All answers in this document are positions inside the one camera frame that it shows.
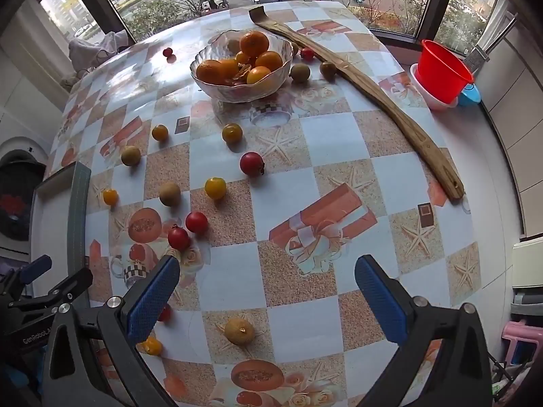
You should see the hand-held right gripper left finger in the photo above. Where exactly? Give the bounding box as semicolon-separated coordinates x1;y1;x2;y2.
40;255;181;407

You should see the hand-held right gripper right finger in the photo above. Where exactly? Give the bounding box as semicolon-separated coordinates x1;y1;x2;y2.
355;255;493;407

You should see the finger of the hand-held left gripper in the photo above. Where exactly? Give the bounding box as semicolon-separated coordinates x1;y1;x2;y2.
0;255;52;295
8;268;93;312

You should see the white foam tray grey rim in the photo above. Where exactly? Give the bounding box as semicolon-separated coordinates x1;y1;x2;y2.
30;162;92;302

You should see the white washing machine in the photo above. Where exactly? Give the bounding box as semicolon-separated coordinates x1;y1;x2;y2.
0;136;47;259

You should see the patterned checkered tablecloth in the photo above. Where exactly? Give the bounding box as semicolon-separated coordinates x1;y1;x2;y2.
44;0;482;407

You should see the green tomato on table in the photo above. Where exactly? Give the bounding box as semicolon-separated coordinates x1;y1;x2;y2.
120;145;142;167

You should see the pink plastic stool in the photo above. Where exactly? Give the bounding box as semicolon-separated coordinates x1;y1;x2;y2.
501;320;539;367

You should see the white box appliance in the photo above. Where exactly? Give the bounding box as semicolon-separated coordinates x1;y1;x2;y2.
511;239;543;289

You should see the long wooden back scratcher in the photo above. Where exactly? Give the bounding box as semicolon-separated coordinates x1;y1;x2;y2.
248;5;465;202

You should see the white plastic basin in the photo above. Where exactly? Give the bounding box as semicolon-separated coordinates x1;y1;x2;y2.
409;63;460;112

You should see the blue plastic basin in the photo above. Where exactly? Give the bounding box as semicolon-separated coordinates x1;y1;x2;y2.
457;82;482;108

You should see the clear glass bowl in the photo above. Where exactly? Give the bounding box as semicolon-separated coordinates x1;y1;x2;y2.
189;30;294;103

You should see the white cloth bundle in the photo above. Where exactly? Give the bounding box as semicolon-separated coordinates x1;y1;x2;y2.
68;31;136;73

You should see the red plastic bucket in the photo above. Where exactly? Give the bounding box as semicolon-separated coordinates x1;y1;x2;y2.
415;39;475;104

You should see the pile of mandarin oranges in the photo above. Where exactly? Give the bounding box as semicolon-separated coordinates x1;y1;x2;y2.
196;30;284;86

